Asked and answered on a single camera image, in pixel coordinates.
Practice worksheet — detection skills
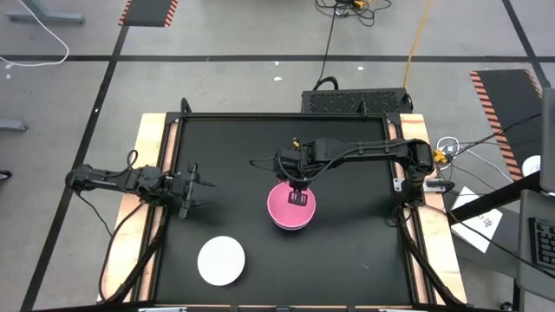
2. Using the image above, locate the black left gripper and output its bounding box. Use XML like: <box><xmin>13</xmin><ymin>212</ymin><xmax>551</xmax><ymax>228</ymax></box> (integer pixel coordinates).
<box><xmin>166</xmin><ymin>161</ymin><xmax>218</xmax><ymax>220</ymax></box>

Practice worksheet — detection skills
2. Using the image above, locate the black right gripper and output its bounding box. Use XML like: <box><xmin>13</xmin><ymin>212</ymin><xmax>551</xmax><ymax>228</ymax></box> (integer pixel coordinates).
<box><xmin>274</xmin><ymin>144</ymin><xmax>315</xmax><ymax>206</ymax></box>

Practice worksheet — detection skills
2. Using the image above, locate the pink bowl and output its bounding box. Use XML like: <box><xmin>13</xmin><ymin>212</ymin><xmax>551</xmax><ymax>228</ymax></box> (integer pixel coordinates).
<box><xmin>265</xmin><ymin>180</ymin><xmax>317</xmax><ymax>231</ymax></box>

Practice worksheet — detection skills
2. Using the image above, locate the white bowl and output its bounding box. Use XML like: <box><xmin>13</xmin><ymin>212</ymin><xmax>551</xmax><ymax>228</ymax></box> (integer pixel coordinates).
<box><xmin>196</xmin><ymin>235</ymin><xmax>247</xmax><ymax>288</ymax></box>

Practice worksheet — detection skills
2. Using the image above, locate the wooden table board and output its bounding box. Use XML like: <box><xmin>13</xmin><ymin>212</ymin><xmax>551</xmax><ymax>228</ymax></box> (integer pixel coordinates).
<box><xmin>96</xmin><ymin>113</ymin><xmax>469</xmax><ymax>305</ymax></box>

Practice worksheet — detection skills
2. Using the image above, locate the black computer case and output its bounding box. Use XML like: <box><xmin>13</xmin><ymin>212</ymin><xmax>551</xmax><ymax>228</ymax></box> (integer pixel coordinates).
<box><xmin>300</xmin><ymin>87</ymin><xmax>415</xmax><ymax>115</ymax></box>

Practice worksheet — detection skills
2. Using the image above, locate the white paper sheet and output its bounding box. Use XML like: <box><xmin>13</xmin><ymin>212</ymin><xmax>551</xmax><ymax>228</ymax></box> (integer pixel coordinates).
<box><xmin>449</xmin><ymin>185</ymin><xmax>505</xmax><ymax>255</ymax></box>

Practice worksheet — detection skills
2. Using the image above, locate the black hazard-striped floor mat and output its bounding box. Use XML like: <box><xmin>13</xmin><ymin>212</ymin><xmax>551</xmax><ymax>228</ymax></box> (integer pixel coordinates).
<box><xmin>118</xmin><ymin>0</ymin><xmax>180</xmax><ymax>29</ymax></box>
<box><xmin>468</xmin><ymin>68</ymin><xmax>544</xmax><ymax>183</ymax></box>

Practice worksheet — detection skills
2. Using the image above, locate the black diagonal beam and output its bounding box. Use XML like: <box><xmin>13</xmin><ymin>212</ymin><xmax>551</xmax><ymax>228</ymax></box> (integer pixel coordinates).
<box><xmin>446</xmin><ymin>170</ymin><xmax>544</xmax><ymax>224</ymax></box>

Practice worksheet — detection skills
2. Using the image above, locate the grey metal floor leg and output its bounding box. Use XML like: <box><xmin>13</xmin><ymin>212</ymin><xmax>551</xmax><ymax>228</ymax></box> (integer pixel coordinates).
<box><xmin>5</xmin><ymin>0</ymin><xmax>86</xmax><ymax>25</ymax></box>
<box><xmin>0</xmin><ymin>118</ymin><xmax>29</xmax><ymax>133</ymax></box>

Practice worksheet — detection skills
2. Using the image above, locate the white round cup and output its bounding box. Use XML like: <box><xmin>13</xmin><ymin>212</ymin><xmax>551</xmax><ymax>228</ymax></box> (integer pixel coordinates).
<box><xmin>521</xmin><ymin>154</ymin><xmax>543</xmax><ymax>179</ymax></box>

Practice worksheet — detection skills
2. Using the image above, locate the black keyboard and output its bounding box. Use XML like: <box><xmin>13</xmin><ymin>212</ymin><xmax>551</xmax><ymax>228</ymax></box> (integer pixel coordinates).
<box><xmin>527</xmin><ymin>216</ymin><xmax>555</xmax><ymax>273</ymax></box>

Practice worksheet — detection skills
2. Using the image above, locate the grey monitor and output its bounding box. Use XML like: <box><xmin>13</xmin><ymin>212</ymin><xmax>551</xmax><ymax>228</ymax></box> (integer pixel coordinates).
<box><xmin>539</xmin><ymin>86</ymin><xmax>555</xmax><ymax>194</ymax></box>

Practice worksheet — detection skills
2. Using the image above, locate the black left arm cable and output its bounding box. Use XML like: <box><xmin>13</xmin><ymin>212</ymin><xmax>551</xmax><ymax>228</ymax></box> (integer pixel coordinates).
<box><xmin>72</xmin><ymin>189</ymin><xmax>114</xmax><ymax>238</ymax></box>

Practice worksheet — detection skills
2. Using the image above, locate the black floor cable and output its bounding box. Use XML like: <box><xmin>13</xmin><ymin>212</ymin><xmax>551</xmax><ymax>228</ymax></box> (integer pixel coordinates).
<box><xmin>317</xmin><ymin>8</ymin><xmax>340</xmax><ymax>92</ymax></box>

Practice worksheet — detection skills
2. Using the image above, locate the thin white cable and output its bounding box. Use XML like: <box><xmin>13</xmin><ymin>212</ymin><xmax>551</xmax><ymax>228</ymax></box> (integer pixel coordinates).
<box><xmin>434</xmin><ymin>135</ymin><xmax>515</xmax><ymax>184</ymax></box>

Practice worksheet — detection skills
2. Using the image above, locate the black cable bundle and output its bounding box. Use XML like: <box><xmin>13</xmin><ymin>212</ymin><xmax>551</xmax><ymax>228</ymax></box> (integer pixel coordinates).
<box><xmin>315</xmin><ymin>0</ymin><xmax>394</xmax><ymax>28</ymax></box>

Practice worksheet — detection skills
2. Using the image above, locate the yellow cable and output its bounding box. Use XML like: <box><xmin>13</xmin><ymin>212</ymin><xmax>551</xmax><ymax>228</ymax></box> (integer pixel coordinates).
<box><xmin>402</xmin><ymin>0</ymin><xmax>434</xmax><ymax>89</ymax></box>

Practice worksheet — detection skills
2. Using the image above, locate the white floor cable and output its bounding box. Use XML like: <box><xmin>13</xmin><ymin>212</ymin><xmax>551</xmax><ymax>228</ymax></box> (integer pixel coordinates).
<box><xmin>0</xmin><ymin>0</ymin><xmax>71</xmax><ymax>68</ymax></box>

